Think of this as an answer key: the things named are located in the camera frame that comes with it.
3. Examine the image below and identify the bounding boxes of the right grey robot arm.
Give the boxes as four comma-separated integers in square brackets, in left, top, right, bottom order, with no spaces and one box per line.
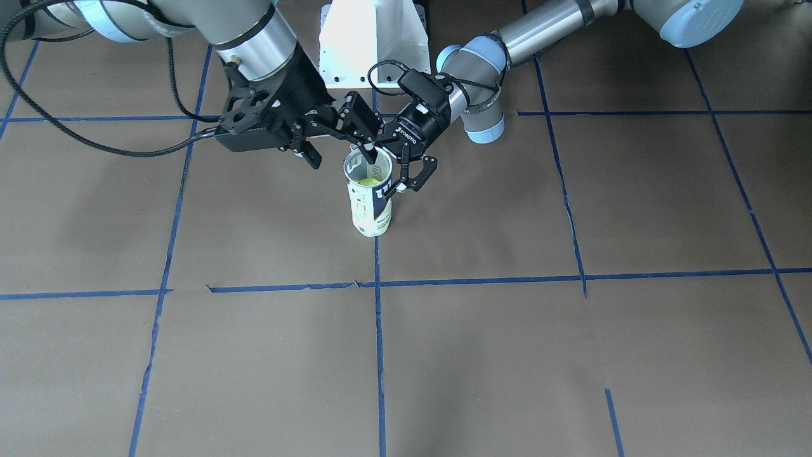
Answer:
[2,1,383,169]

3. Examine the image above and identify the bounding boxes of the clear tennis ball can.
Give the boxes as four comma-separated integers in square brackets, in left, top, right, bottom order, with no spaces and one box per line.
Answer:
[343,148,393,237]

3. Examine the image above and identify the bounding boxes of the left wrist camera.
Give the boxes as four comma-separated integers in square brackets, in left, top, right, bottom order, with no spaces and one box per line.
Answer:
[397,69,449,112]

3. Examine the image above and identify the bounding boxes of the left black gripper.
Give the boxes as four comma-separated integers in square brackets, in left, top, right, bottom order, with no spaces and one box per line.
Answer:
[346,102,452,199]

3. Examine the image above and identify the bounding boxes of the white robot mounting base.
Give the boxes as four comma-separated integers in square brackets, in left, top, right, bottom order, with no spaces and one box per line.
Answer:
[318,1,431,90]

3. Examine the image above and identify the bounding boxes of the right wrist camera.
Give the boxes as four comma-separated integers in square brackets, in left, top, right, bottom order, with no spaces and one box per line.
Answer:
[214,126,292,152]

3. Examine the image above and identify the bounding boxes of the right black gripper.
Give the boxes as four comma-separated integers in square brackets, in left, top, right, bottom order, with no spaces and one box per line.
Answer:
[219,48,384,169]

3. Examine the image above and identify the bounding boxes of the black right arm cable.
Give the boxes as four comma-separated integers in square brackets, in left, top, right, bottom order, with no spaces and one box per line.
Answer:
[0,0,219,157]

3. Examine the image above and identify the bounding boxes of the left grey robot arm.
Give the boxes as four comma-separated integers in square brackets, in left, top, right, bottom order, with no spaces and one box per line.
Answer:
[375,1,743,199]

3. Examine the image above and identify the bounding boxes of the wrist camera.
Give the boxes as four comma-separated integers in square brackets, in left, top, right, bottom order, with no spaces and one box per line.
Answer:
[214,126,292,152]
[397,69,449,112]

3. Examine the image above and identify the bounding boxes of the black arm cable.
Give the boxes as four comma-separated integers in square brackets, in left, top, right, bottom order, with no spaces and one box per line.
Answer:
[0,0,219,157]
[367,59,419,96]

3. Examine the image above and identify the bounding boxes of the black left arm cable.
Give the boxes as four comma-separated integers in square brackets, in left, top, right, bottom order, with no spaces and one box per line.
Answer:
[367,59,419,96]

